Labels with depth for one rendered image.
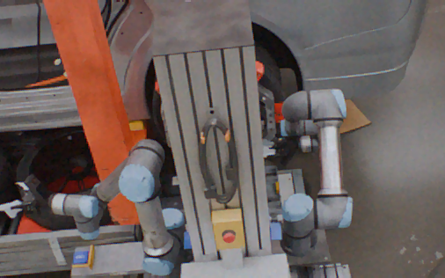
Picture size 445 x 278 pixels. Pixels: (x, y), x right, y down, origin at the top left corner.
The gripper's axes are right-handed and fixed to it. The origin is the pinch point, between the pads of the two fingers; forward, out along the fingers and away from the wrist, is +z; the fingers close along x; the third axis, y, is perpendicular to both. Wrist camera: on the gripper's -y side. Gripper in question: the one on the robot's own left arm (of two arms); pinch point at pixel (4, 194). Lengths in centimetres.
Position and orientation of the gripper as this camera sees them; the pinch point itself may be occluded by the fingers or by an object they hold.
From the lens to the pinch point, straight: 258.1
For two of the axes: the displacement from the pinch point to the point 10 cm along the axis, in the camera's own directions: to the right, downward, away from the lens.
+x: 2.2, -5.6, 8.0
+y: 0.7, 8.3, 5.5
